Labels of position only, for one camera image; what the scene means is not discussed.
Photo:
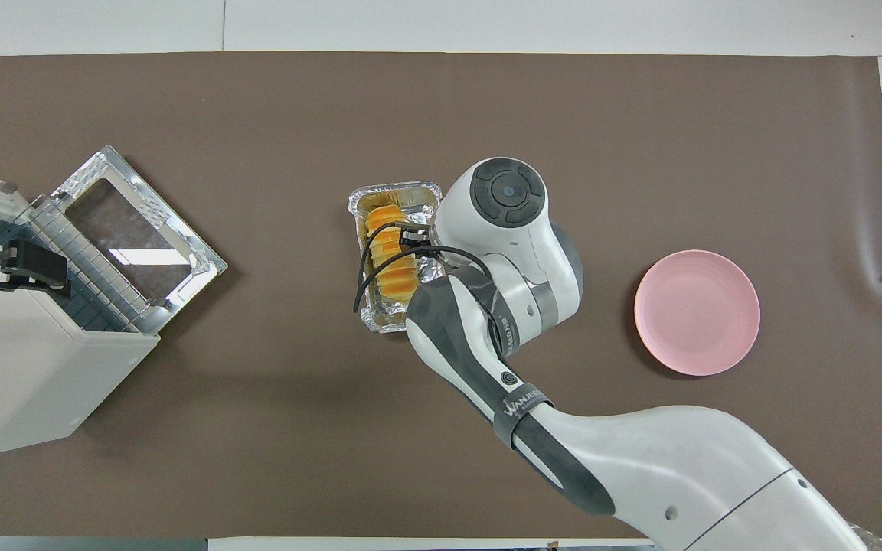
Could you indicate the glass oven door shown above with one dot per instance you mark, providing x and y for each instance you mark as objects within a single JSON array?
[{"x": 196, "y": 260}]

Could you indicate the pink round plate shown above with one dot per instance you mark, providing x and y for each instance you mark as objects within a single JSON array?
[{"x": 697, "y": 312}]

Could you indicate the cream toaster oven body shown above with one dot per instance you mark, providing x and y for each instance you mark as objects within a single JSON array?
[{"x": 27, "y": 383}]

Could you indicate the brown table mat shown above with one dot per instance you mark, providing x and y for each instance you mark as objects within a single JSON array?
[{"x": 487, "y": 115}]

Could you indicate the aluminium foil tray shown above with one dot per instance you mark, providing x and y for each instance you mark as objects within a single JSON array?
[{"x": 380, "y": 321}]

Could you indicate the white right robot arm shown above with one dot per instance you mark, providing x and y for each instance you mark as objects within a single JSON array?
[{"x": 640, "y": 459}]

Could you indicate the yellow sliced bread loaf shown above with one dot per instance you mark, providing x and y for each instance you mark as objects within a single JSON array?
[{"x": 395, "y": 279}]

